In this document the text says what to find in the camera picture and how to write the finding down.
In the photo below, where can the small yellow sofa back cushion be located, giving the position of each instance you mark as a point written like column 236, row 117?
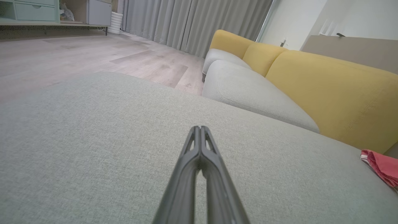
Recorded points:
column 228, row 42

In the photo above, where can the small dark object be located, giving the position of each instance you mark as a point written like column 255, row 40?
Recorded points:
column 340, row 34

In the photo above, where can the white ribbed cylinder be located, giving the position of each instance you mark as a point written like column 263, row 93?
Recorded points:
column 115, row 23

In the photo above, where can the medium yellow sofa back cushion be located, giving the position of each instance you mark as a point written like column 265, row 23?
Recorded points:
column 261, row 57

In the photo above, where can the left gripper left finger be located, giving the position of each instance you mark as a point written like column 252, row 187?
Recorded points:
column 183, row 180

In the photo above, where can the red white basketball jersey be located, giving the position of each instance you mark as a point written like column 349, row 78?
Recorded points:
column 382, row 166

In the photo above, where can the crumpled clear plastic bag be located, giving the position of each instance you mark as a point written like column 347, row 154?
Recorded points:
column 67, row 13

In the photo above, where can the white mint tv cabinet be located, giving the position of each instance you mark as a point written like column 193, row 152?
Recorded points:
column 34, row 12

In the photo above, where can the wide grey sofa seat cushion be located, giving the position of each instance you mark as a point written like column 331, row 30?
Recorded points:
column 248, row 90

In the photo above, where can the small grey sofa seat cushion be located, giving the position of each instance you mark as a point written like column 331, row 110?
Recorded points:
column 220, row 56

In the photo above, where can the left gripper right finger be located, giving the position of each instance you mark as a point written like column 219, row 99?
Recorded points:
column 219, row 186

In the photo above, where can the beige upholstered panel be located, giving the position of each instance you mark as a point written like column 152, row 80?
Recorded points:
column 357, row 51

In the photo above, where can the large yellow sofa back cushion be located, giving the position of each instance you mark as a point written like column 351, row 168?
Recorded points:
column 342, row 99

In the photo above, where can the grey pleated curtain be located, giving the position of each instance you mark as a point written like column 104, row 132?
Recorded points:
column 186, row 21

